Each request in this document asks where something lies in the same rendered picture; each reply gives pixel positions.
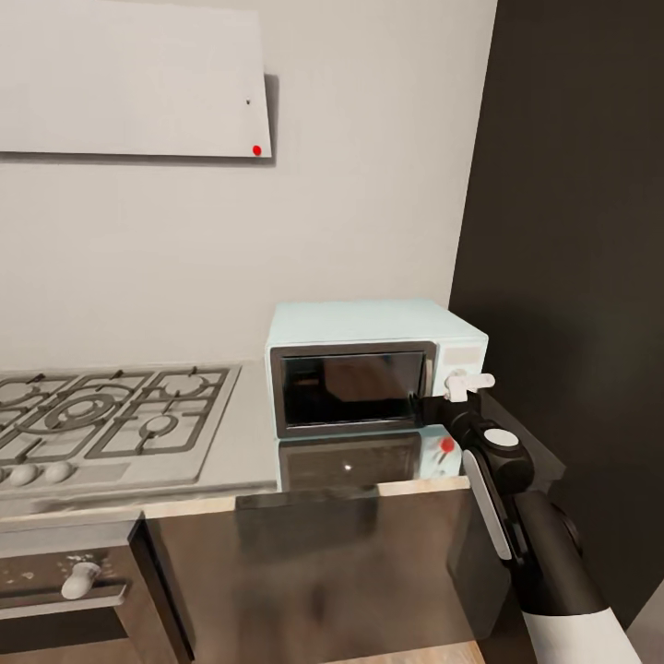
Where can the fridge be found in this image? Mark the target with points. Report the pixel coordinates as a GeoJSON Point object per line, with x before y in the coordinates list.
{"type": "Point", "coordinates": [560, 261]}

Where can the microwave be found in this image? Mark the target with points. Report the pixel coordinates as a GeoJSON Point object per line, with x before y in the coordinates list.
{"type": "Point", "coordinates": [347, 366]}

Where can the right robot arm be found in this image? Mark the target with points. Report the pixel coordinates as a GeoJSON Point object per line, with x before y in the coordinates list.
{"type": "Point", "coordinates": [568, 618]}

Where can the oven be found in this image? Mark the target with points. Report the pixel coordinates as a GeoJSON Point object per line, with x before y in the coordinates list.
{"type": "Point", "coordinates": [90, 594]}

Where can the burner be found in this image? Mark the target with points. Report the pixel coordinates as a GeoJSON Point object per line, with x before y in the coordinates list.
{"type": "Point", "coordinates": [109, 429]}

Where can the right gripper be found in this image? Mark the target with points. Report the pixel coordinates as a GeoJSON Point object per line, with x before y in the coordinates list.
{"type": "Point", "coordinates": [438, 411]}

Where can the range hood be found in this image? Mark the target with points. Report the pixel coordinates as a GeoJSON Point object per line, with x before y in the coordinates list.
{"type": "Point", "coordinates": [131, 78]}

